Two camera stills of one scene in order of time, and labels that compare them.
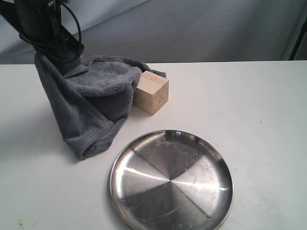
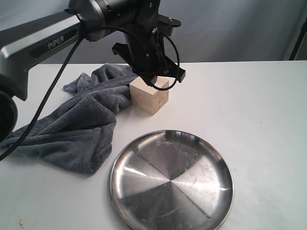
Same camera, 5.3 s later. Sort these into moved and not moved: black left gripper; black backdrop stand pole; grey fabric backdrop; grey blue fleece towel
Moved: black left gripper; grey blue fleece towel
Not moved: grey fabric backdrop; black backdrop stand pole
